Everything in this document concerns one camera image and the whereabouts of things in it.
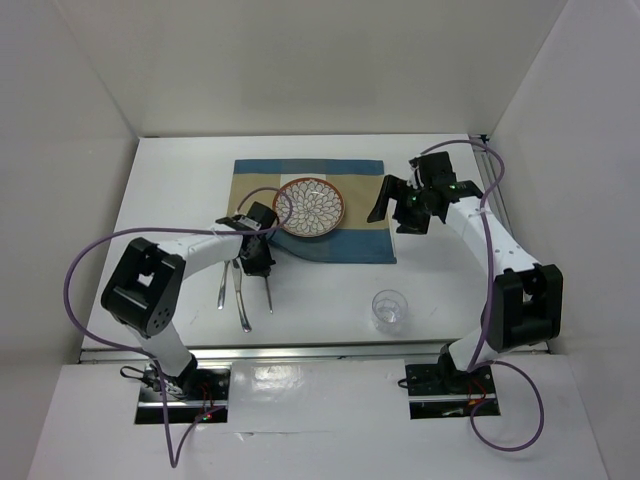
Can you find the silver spoon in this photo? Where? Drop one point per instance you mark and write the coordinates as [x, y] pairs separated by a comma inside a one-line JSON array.
[[268, 295]]

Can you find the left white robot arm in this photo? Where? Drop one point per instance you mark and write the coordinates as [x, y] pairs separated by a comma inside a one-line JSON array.
[[144, 289]]

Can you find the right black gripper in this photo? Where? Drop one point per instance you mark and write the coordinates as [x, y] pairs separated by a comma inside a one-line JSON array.
[[393, 187]]

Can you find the floral ceramic plate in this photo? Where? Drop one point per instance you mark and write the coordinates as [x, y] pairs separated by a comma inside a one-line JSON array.
[[311, 207]]

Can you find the clear drinking glass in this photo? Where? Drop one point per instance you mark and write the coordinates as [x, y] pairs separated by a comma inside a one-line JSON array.
[[389, 311]]

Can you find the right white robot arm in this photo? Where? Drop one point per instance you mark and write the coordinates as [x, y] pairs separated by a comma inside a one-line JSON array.
[[465, 354]]

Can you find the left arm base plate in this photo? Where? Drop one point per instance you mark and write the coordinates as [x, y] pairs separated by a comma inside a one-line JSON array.
[[209, 399]]

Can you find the silver fork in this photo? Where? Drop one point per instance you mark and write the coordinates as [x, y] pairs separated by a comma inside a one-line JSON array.
[[221, 297]]

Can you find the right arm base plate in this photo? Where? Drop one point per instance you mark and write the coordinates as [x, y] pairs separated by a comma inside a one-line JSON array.
[[432, 396]]

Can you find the front aluminium rail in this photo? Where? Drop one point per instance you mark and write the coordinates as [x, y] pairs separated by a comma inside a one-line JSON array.
[[335, 351]]

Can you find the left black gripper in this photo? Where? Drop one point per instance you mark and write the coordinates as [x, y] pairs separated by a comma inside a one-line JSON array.
[[262, 267]]

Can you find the right aluminium rail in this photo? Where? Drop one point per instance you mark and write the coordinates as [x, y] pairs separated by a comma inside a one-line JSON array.
[[505, 220]]

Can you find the silver knife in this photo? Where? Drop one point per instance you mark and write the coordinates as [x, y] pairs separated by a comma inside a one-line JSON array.
[[237, 281]]

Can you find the aluminium rail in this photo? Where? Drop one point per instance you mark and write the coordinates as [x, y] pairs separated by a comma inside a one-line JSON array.
[[335, 351], [505, 220]]

